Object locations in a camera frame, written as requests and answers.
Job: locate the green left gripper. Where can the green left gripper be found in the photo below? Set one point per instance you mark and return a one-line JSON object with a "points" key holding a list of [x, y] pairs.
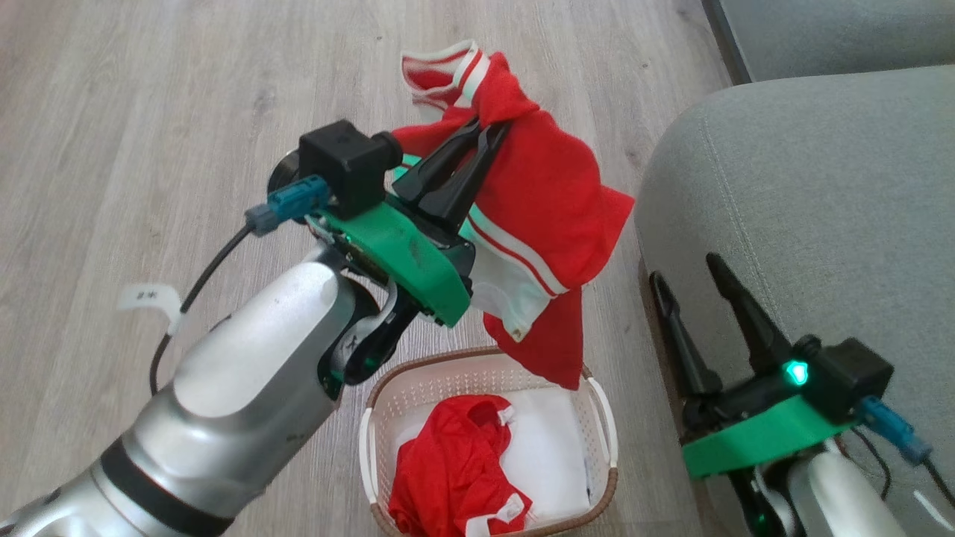
{"points": [[403, 253]]}

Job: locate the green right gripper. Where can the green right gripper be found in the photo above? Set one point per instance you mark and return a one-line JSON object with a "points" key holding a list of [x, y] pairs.
{"points": [[753, 440]]}

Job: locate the red jersey with white striped band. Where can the red jersey with white striped band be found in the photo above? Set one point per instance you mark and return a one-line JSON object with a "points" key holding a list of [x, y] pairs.
{"points": [[552, 179]]}

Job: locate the red garment with small white tabs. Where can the red garment with small white tabs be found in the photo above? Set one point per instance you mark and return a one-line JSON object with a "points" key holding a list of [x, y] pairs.
{"points": [[448, 462]]}

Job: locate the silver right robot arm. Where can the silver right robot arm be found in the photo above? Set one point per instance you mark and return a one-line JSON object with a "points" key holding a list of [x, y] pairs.
{"points": [[835, 500]]}

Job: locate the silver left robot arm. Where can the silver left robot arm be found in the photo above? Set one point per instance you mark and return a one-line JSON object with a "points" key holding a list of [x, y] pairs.
{"points": [[246, 373]]}

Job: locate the white perforated basket, brown rim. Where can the white perforated basket, brown rim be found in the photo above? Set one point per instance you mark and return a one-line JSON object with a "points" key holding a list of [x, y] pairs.
{"points": [[477, 373]]}

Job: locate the white cloth basket liner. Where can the white cloth basket liner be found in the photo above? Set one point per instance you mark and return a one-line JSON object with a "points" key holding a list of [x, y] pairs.
{"points": [[552, 455]]}

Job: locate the grey fabric sofa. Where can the grey fabric sofa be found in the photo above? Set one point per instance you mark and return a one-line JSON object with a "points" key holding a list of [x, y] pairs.
{"points": [[821, 186]]}

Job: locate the grey upholstered sofa section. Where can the grey upholstered sofa section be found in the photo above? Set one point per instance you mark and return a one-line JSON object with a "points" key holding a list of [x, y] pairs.
{"points": [[835, 30]]}

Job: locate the white label tag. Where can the white label tag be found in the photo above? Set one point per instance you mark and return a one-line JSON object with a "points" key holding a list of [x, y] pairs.
{"points": [[153, 298]]}

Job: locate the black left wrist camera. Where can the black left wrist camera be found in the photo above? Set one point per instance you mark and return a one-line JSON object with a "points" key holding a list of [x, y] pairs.
{"points": [[347, 168]]}

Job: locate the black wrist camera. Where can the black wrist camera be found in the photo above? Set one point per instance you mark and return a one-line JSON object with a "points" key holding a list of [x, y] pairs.
{"points": [[347, 168], [850, 377]]}

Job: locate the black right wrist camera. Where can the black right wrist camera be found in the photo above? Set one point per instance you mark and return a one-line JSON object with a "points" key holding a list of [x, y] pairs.
{"points": [[850, 377]]}

